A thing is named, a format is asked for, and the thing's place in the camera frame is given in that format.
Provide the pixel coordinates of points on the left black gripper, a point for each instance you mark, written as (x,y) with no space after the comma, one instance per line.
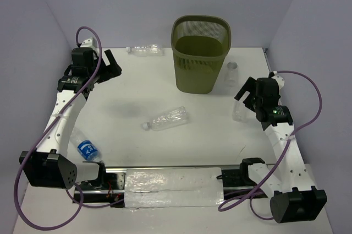
(111,71)

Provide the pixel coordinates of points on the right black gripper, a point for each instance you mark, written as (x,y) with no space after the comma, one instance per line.
(250,86)

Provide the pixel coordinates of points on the clear bottle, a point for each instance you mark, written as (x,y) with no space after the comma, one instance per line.
(231,74)
(145,50)
(239,113)

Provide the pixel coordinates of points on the blue label plastic bottle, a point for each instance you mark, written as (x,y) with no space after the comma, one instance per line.
(84,146)

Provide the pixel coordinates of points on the clear bottle table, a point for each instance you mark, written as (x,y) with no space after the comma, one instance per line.
(167,119)

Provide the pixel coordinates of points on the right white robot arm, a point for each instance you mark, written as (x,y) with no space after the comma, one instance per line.
(292,194)

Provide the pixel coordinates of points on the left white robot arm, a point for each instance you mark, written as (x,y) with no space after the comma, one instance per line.
(48,165)

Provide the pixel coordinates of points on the olive green mesh bin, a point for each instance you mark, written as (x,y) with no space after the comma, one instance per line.
(200,44)

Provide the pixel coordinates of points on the white foil tape sheet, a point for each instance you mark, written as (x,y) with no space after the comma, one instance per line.
(173,187)

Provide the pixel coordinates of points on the metal base rail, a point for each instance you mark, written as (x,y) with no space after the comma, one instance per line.
(165,187)

